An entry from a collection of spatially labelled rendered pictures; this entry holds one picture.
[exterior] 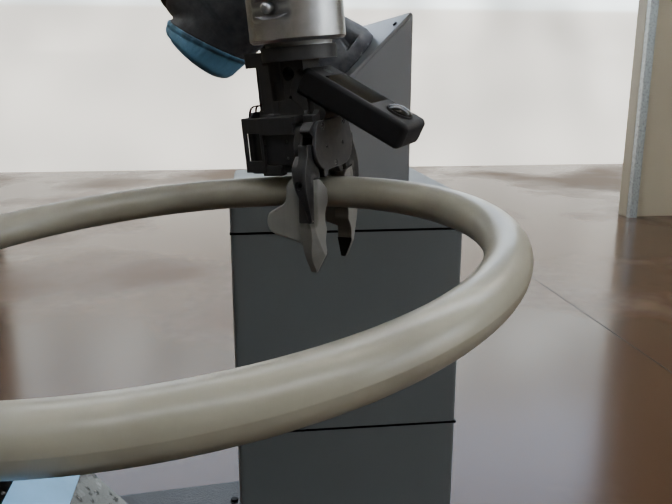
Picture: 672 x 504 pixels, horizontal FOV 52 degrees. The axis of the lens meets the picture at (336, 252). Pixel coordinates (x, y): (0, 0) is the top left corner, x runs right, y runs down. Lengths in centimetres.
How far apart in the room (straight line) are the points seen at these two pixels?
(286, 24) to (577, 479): 165
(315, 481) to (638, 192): 491
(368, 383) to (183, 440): 8
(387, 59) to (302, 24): 61
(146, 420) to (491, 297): 17
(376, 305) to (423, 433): 27
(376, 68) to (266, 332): 49
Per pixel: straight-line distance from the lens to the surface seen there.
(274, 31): 64
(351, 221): 71
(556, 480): 204
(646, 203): 608
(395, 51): 123
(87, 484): 52
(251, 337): 121
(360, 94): 64
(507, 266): 38
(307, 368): 28
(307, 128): 64
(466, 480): 198
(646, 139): 600
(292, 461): 132
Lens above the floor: 103
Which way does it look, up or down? 14 degrees down
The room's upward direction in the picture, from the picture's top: straight up
